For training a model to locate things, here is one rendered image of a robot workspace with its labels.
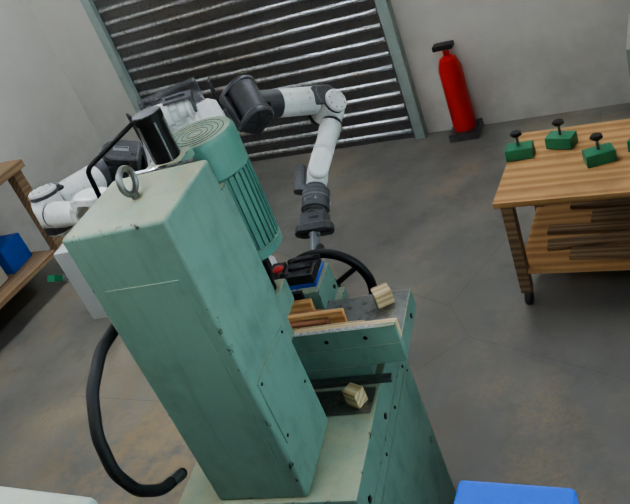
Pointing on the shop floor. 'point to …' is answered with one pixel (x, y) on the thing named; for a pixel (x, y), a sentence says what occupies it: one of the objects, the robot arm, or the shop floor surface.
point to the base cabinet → (411, 451)
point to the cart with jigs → (579, 198)
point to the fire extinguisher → (457, 96)
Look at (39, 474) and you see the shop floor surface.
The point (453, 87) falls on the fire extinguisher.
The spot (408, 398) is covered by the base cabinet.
